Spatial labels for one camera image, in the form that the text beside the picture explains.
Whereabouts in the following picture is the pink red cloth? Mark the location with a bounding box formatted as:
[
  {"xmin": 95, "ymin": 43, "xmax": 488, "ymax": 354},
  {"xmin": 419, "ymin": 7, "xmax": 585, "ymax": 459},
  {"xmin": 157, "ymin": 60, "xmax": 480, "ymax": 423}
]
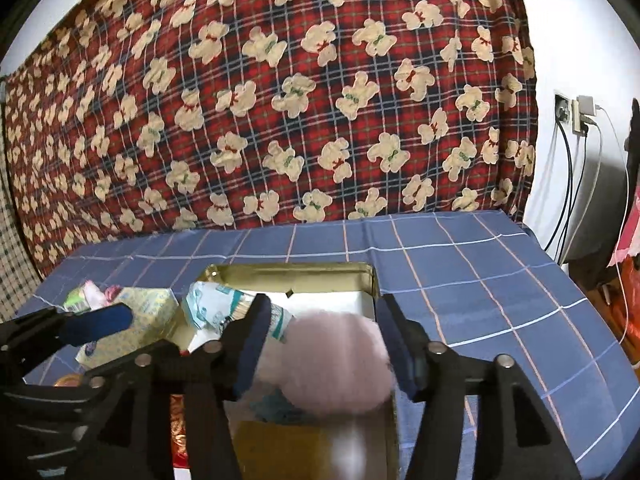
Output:
[{"xmin": 607, "ymin": 200, "xmax": 640, "ymax": 268}]

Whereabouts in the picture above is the gold tin box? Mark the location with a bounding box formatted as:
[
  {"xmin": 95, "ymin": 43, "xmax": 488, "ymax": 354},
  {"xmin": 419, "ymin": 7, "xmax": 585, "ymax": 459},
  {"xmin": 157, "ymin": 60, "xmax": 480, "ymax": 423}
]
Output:
[{"xmin": 167, "ymin": 261, "xmax": 401, "ymax": 480}]

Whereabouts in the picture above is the white charger plug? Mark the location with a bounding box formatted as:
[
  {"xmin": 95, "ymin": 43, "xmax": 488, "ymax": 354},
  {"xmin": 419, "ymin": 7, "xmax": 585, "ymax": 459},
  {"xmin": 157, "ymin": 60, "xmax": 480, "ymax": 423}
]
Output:
[{"xmin": 571, "ymin": 94, "xmax": 600, "ymax": 136}]

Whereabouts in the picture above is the red plaid bear-print blanket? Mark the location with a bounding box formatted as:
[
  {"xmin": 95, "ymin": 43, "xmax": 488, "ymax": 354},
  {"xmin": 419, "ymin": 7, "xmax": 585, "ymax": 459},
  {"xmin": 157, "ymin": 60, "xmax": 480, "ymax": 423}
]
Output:
[{"xmin": 0, "ymin": 0, "xmax": 538, "ymax": 281}]

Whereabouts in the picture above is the yellow patterned tissue pack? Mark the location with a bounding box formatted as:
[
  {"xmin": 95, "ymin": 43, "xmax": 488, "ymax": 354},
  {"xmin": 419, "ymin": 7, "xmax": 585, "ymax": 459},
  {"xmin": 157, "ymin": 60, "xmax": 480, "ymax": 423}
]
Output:
[{"xmin": 75, "ymin": 287, "xmax": 180, "ymax": 368}]

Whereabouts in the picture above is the pink fluffy puff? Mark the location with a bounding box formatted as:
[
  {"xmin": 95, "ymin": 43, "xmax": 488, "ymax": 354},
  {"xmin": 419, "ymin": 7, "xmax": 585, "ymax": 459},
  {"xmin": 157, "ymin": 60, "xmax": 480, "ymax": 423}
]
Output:
[{"xmin": 257, "ymin": 310, "xmax": 396, "ymax": 418}]

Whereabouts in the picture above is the green label packet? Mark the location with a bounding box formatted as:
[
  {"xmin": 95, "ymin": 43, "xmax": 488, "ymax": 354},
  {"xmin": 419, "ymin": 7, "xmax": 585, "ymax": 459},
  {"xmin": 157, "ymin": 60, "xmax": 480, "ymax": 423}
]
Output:
[{"xmin": 64, "ymin": 287, "xmax": 88, "ymax": 313}]

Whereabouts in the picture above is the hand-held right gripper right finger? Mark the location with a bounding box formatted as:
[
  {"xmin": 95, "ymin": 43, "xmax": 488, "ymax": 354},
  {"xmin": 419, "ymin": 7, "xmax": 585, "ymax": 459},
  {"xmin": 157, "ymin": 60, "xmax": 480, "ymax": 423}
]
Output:
[{"xmin": 376, "ymin": 294, "xmax": 583, "ymax": 480}]

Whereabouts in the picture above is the blue checked bed sheet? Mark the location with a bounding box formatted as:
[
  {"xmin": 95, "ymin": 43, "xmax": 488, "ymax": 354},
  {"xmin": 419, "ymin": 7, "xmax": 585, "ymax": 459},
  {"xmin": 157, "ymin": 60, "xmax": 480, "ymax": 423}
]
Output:
[{"xmin": 0, "ymin": 210, "xmax": 640, "ymax": 480}]

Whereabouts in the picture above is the dark hanging cloth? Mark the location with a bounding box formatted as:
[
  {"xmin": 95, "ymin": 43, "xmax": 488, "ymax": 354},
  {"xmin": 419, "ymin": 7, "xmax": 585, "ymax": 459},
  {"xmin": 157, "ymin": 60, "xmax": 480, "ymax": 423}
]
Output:
[{"xmin": 627, "ymin": 100, "xmax": 640, "ymax": 221}]

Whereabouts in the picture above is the black cable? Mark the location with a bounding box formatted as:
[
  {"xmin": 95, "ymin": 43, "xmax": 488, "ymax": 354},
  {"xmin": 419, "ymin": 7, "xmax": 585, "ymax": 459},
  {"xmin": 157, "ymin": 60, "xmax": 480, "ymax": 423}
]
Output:
[{"xmin": 544, "ymin": 119, "xmax": 576, "ymax": 257}]

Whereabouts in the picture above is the white green checked cloth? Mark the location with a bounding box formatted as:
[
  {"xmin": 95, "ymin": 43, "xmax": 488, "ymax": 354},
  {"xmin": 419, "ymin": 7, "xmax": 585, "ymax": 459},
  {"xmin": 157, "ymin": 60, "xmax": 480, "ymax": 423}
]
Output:
[{"xmin": 0, "ymin": 160, "xmax": 43, "ymax": 323}]

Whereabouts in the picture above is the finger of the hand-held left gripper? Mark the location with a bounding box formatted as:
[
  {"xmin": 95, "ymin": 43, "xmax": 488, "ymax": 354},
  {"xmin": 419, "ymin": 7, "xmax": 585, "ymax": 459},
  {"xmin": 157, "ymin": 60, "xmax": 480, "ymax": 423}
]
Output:
[
  {"xmin": 0, "ymin": 341, "xmax": 173, "ymax": 480},
  {"xmin": 0, "ymin": 304, "xmax": 135, "ymax": 357}
]

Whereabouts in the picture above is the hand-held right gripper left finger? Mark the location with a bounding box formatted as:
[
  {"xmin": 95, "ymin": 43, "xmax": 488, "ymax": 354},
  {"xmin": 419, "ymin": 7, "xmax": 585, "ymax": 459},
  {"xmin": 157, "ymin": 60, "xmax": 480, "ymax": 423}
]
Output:
[{"xmin": 65, "ymin": 294, "xmax": 273, "ymax": 480}]

